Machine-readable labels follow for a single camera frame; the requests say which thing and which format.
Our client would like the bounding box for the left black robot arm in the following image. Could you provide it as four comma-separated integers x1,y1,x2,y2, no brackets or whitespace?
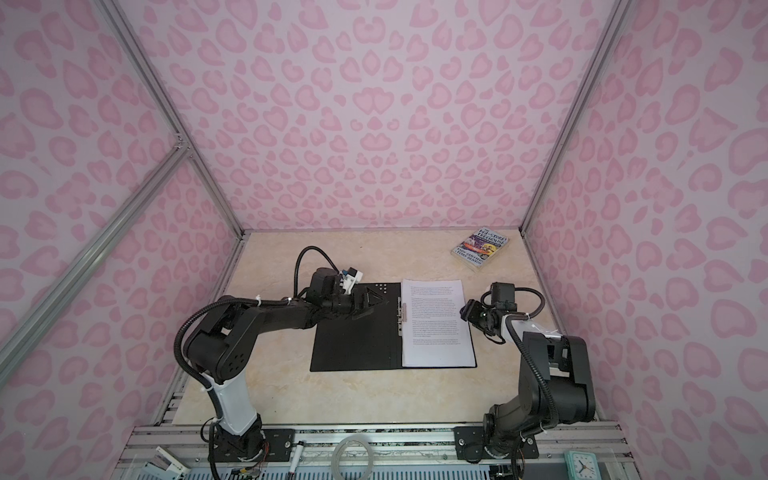
173,268,387,464

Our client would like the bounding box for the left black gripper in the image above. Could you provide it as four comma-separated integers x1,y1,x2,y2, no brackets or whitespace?
322,286,386,320

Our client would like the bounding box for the white marker pen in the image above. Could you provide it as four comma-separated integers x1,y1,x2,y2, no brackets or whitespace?
287,441,304,479

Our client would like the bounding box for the teal desk clock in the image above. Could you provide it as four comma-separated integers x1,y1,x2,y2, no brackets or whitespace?
564,450,602,480

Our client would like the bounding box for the printed paper sheet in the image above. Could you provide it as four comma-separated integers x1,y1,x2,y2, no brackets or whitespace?
401,280,477,369

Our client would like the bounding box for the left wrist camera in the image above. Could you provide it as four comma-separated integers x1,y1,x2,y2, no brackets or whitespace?
340,267,364,295

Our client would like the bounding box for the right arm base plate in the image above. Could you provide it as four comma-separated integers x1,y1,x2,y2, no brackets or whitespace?
452,426,540,464

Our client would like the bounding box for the white box device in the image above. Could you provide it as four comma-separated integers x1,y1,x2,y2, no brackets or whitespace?
141,446,191,480

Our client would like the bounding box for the left black corrugated cable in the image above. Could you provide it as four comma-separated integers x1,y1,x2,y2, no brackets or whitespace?
173,245,340,421

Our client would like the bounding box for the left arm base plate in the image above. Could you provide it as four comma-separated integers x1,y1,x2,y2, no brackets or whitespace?
210,426,295,463

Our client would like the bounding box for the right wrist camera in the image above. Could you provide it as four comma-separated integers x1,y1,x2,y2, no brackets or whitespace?
490,282,518,312

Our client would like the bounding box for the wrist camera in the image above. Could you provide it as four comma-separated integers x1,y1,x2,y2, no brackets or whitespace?
340,267,364,295
490,282,518,312

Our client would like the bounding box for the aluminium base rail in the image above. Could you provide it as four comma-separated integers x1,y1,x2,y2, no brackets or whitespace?
112,421,639,479

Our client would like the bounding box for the colourful paperback book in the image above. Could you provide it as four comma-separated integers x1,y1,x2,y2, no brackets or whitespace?
451,227,509,270

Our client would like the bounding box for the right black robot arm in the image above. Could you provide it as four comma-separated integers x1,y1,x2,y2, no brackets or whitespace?
460,282,597,458

